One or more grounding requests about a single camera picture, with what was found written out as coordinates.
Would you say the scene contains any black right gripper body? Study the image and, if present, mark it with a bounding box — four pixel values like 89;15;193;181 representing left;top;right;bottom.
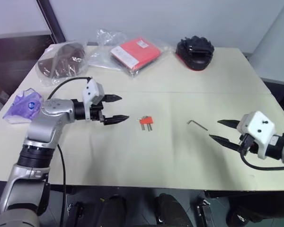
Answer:
238;133;258;156

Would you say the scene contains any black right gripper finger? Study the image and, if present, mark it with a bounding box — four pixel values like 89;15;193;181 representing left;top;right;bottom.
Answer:
217;119;240;130
208;134;241;152

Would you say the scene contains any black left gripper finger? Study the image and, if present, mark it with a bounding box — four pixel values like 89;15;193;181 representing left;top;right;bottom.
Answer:
104;115;130;125
102;94;123;103

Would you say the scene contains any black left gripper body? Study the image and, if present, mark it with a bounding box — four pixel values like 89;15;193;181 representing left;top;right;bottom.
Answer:
89;101;107;124

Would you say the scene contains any red box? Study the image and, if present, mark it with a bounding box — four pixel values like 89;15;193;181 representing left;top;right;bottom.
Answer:
139;115;154;125

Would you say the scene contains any metal hex key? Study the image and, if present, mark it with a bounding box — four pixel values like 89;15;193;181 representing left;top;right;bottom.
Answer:
187;120;208;131

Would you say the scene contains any empty clear plastic bag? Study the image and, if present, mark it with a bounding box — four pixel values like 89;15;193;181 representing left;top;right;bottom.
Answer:
87;28;127;69

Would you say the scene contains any red package in clear bag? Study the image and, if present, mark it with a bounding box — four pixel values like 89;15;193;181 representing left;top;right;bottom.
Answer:
108;35;168;78

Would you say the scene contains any brown item in clear bag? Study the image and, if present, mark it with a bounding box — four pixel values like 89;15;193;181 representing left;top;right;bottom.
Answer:
36;40;89;87

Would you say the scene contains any dark rounded shape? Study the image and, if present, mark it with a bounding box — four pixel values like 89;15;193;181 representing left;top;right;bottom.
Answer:
153;192;192;227
227;197;284;227
94;194;128;227

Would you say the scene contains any purple plastic bag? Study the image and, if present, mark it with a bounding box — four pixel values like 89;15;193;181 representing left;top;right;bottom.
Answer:
2;87;44;124

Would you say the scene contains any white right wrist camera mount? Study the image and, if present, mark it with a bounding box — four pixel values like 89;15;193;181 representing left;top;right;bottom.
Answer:
236;111;276;159

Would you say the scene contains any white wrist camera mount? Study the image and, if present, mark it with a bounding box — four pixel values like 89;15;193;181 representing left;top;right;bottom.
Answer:
236;111;276;159
82;79;105;120

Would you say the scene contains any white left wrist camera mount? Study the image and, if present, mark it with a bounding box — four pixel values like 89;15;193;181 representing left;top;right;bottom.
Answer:
82;79;105;120

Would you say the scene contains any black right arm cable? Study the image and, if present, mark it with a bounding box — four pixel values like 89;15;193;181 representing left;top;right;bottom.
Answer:
240;141;284;171

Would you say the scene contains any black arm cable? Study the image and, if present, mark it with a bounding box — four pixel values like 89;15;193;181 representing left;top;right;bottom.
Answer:
48;76;92;215
240;141;284;171

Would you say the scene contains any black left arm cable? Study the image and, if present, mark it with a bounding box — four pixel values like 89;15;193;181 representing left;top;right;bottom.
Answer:
48;76;92;215

